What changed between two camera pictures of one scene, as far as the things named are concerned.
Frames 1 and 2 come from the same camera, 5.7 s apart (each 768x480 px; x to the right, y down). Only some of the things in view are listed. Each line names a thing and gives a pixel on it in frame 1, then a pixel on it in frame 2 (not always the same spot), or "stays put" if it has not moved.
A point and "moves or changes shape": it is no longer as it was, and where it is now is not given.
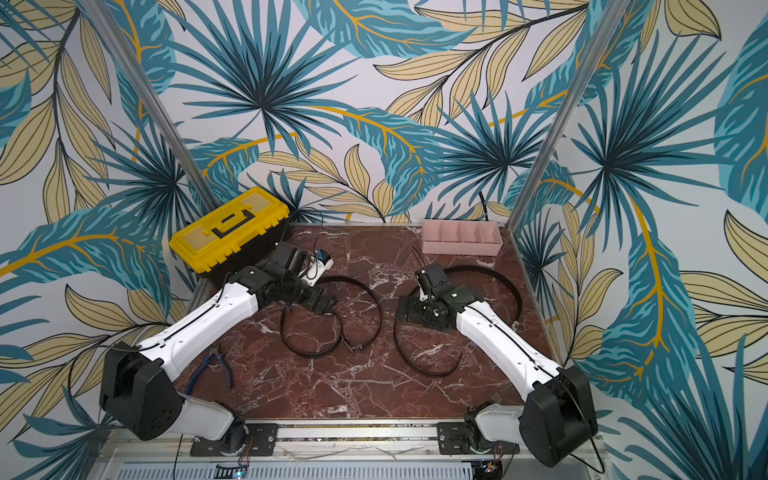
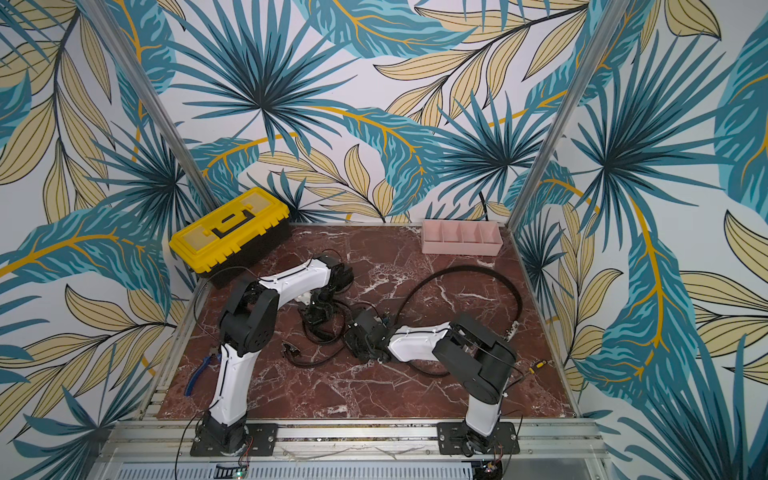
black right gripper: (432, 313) -> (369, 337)
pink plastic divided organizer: (461, 237) stays put
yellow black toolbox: (234, 238) stays put
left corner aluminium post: (202, 190) stays put
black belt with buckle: (374, 296) moves or changes shape
